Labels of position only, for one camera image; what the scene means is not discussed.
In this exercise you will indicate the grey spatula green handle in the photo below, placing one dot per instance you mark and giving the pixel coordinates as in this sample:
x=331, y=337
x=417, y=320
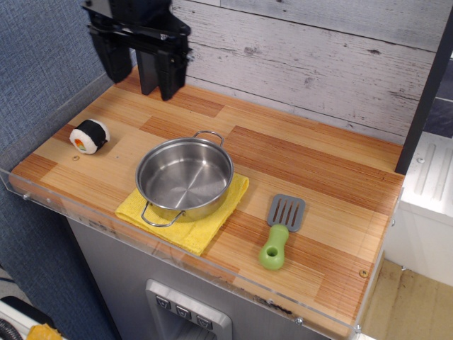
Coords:
x=284, y=217

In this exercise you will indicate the silver dispenser button panel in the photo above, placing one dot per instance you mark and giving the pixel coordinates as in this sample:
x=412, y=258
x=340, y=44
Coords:
x=179, y=316

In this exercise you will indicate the yellow object bottom left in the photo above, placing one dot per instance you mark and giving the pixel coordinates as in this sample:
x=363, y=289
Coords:
x=43, y=332

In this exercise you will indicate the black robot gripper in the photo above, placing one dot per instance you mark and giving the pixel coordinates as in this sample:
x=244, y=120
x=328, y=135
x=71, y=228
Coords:
x=109, y=27

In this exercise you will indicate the plush sushi roll toy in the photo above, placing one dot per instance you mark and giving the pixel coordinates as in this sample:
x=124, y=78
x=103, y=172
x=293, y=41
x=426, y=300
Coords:
x=89, y=136

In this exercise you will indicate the grey toy fridge cabinet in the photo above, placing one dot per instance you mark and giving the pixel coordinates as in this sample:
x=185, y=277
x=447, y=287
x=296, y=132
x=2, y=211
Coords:
x=121, y=269

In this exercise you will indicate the black frame post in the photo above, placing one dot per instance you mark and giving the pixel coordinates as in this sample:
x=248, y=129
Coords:
x=147, y=72
x=432, y=84

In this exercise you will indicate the white ribbed side counter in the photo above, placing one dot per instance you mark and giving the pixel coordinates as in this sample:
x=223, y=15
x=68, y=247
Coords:
x=428, y=183

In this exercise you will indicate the stainless steel pot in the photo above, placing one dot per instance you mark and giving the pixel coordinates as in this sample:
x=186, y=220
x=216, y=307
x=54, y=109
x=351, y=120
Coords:
x=184, y=179

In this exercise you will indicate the black left frame post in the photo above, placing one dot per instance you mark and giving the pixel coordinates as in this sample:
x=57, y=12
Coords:
x=147, y=72

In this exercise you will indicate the clear acrylic table guard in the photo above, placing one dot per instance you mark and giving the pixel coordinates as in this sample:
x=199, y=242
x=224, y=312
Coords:
x=73, y=270

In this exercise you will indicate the yellow cloth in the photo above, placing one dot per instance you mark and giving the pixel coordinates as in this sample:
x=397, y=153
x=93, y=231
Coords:
x=191, y=236

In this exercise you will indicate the black right frame post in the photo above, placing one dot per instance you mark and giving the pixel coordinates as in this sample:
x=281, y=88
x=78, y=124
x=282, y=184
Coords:
x=432, y=84

